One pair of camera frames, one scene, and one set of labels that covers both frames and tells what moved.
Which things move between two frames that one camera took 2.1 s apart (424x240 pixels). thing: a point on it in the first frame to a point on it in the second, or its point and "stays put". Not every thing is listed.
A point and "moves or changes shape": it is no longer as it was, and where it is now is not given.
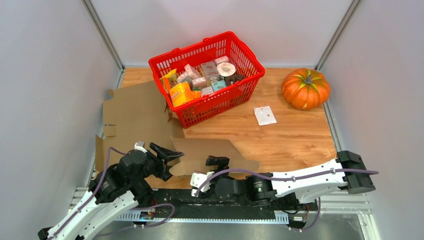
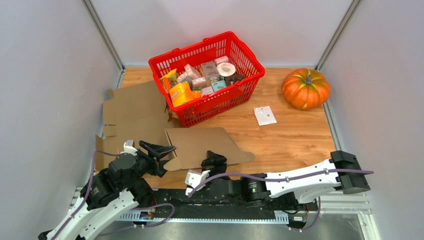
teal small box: (218, 85) stays put
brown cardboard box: (196, 150) moves or changes shape
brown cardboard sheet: (139, 113) stays put
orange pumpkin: (305, 89) stays put
